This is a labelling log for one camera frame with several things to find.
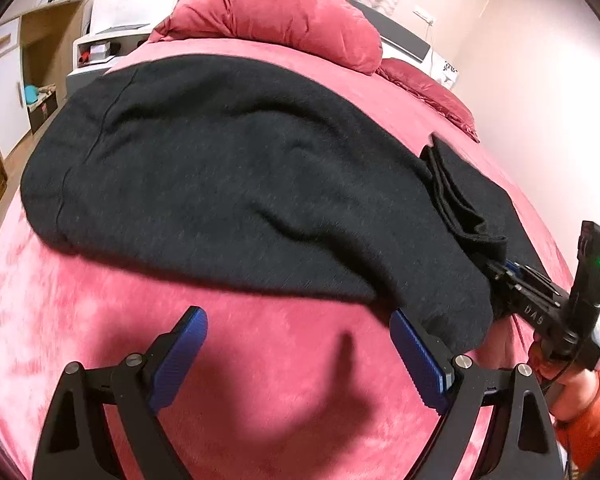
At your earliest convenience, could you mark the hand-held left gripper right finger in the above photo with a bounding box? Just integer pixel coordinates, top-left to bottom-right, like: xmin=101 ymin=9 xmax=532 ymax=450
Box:
xmin=389 ymin=308 xmax=566 ymax=480

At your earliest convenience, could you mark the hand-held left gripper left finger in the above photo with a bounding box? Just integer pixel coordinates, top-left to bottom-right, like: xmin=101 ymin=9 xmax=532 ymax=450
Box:
xmin=32 ymin=305 xmax=209 ymax=480

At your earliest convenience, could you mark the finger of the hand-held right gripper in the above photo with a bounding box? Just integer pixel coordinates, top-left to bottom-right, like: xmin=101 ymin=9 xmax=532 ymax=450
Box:
xmin=485 ymin=261 xmax=529 ymax=311
xmin=503 ymin=260 xmax=559 ymax=297

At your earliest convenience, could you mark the black wool coat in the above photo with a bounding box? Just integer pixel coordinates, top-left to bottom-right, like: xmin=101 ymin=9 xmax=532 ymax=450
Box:
xmin=21 ymin=55 xmax=533 ymax=356

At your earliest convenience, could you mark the person's right forearm orange sleeve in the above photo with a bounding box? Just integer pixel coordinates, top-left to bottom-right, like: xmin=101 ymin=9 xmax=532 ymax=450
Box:
xmin=555 ymin=367 xmax=600 ymax=476

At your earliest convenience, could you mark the person's right hand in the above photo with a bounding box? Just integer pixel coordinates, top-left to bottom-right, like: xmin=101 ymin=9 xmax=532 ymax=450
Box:
xmin=527 ymin=342 xmax=600 ymax=421

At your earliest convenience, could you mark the bed with pink sheet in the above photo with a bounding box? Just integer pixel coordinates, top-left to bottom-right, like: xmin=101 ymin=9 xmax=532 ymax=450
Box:
xmin=0 ymin=35 xmax=576 ymax=480

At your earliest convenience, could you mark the pink ruffled pillow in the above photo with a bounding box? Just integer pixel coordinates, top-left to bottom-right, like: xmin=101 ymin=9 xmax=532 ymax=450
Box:
xmin=377 ymin=57 xmax=481 ymax=143

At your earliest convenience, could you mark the white floral bedside panel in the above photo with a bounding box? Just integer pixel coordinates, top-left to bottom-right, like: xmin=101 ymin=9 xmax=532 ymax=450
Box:
xmin=87 ymin=0 xmax=183 ymax=36
xmin=430 ymin=52 xmax=461 ymax=92

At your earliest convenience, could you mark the dark storage box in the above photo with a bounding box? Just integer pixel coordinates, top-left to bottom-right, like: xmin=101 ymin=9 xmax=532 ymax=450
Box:
xmin=27 ymin=90 xmax=58 ymax=133

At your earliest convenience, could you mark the white nightstand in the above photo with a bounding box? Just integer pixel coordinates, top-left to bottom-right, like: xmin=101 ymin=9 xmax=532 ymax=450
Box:
xmin=66 ymin=27 xmax=153 ymax=101

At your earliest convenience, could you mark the white cabinet door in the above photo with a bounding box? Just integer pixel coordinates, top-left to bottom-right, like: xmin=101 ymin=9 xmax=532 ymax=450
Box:
xmin=0 ymin=17 xmax=28 ymax=158

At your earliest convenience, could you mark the wooden desk cabinet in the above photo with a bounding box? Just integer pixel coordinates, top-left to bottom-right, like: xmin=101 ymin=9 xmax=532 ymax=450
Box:
xmin=0 ymin=0 xmax=88 ymax=161

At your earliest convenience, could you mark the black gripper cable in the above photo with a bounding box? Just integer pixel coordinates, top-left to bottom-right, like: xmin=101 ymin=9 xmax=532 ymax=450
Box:
xmin=539 ymin=350 xmax=578 ymax=480

